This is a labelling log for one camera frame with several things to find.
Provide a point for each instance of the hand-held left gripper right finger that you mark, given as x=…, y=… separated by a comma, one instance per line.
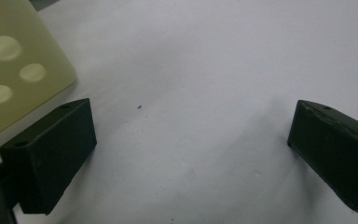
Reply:
x=338, y=146

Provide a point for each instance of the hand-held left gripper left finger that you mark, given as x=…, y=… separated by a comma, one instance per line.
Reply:
x=49, y=155

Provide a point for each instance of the pale green plastic basket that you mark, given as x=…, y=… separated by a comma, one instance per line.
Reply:
x=28, y=31

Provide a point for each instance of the white foam mat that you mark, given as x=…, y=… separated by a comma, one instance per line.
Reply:
x=199, y=62

